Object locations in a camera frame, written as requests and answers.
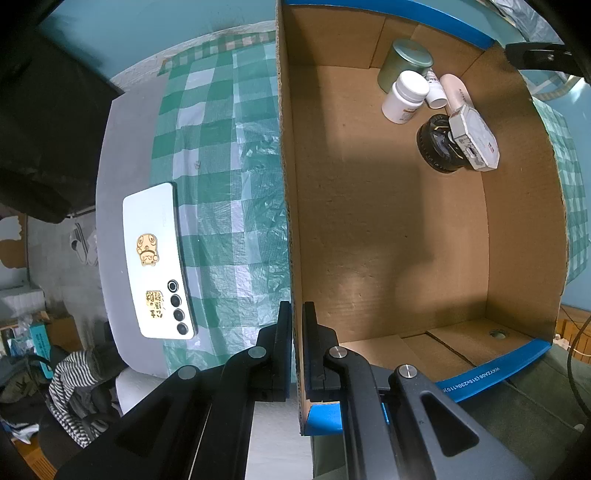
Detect black round lens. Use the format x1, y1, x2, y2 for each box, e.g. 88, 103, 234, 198
416, 114, 469, 175

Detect silver foil sheet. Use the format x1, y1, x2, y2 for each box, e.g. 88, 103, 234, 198
494, 0, 555, 42

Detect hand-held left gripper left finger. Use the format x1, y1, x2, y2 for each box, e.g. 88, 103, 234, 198
55, 300, 294, 480

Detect blue-edged cardboard box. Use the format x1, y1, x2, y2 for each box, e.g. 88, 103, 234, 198
276, 0, 568, 437

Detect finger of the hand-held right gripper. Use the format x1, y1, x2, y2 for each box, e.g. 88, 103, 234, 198
505, 41, 575, 72

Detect green checkered plastic sheet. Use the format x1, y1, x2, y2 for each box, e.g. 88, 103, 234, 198
152, 46, 585, 370

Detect black cable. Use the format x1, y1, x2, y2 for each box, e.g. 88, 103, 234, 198
566, 314, 591, 416

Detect white foam box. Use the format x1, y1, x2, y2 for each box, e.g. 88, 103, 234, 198
0, 286, 47, 319

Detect large black case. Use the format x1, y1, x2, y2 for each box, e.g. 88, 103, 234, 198
0, 23, 125, 224

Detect pale pink tube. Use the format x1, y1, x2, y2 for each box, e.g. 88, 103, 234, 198
440, 74, 472, 116

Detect white pill bottle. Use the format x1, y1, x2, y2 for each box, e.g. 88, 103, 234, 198
381, 71, 430, 125

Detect small white bottle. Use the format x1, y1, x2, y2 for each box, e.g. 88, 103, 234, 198
425, 69, 448, 109

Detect green checkered fabric cloth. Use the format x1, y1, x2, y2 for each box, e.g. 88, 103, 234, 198
157, 33, 278, 79

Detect round green tin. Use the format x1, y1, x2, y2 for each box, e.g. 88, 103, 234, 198
377, 39, 435, 93

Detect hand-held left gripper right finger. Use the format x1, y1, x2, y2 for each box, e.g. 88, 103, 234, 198
302, 301, 536, 480

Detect white charger with label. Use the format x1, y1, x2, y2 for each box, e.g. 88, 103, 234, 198
445, 104, 501, 172

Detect black and white striped cloth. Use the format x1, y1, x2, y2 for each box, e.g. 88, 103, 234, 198
46, 351, 100, 448

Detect teal box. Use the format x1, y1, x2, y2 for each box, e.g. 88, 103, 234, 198
28, 323, 52, 377

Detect plain brown cardboard box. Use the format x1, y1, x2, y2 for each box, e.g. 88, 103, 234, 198
46, 314, 84, 352

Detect white smartphone with stickers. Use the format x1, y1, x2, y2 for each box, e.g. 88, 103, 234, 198
122, 182, 198, 341

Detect dark grey cloth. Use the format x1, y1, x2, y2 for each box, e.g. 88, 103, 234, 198
88, 344, 127, 416

